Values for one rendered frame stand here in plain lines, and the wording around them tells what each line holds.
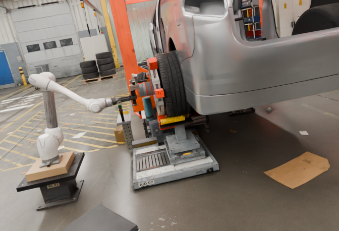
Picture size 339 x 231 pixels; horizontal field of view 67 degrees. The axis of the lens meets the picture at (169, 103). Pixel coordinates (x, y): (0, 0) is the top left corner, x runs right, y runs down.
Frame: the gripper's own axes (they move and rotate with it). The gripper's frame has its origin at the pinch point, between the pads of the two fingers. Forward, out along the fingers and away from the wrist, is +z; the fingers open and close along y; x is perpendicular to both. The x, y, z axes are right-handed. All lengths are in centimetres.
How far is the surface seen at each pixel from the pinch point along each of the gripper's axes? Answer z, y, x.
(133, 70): 4, -59, 18
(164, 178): 14, 24, -78
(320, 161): 154, 49, -81
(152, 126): 12, -38, -46
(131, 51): 6, -59, 41
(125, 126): -20, -72, -50
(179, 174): 28, 24, -77
